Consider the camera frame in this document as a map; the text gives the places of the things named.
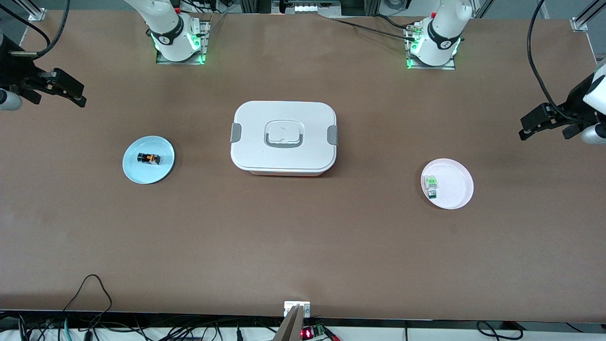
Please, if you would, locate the thin black table cable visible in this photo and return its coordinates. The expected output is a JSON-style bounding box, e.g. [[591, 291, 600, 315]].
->
[[63, 274, 113, 313]]

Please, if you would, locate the long black base cable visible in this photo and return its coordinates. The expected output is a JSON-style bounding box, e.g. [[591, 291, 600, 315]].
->
[[331, 18, 418, 41]]

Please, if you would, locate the circuit board with red display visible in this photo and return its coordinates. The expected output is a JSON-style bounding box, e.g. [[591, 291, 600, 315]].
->
[[301, 323, 339, 341]]

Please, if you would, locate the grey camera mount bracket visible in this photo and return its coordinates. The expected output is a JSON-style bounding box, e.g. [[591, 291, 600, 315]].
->
[[275, 301, 311, 341]]

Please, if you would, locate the white lidded lunch box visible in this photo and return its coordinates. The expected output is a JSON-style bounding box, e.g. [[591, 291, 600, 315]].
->
[[230, 100, 339, 177]]

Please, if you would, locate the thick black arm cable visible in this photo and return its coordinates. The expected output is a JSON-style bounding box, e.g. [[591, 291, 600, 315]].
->
[[0, 0, 71, 58], [527, 0, 576, 121]]

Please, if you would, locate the light blue round plate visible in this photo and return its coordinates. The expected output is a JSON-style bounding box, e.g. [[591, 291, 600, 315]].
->
[[122, 135, 175, 185]]

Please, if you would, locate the tangled black cable bundle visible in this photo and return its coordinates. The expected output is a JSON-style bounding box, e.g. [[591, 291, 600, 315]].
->
[[0, 310, 285, 341]]

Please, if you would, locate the black looped cable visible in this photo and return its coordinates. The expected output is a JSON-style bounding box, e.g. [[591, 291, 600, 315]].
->
[[476, 321, 524, 341]]

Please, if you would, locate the pale pink round plate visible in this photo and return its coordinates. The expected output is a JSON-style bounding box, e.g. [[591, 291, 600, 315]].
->
[[420, 158, 474, 210]]

